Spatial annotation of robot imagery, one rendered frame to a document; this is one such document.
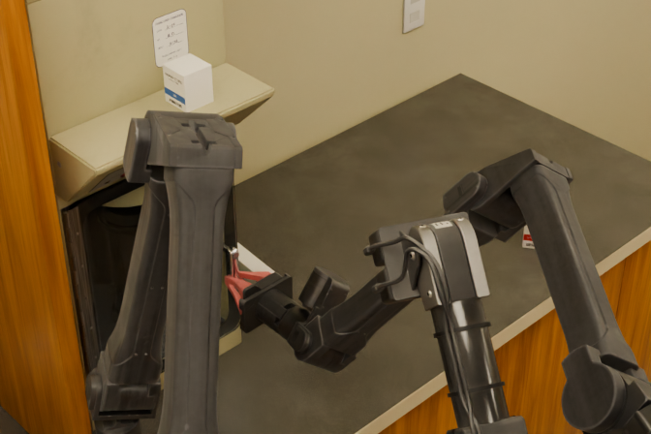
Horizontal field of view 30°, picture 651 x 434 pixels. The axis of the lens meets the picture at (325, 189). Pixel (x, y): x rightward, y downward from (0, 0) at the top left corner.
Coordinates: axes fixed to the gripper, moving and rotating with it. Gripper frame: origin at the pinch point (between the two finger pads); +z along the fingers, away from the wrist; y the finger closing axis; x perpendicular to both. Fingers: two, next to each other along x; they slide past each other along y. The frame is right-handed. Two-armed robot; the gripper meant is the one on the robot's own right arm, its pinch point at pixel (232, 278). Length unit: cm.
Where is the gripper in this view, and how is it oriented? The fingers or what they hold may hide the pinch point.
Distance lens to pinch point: 201.9
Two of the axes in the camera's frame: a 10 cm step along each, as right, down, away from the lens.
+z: -6.8, -4.2, 6.0
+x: 0.0, 8.2, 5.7
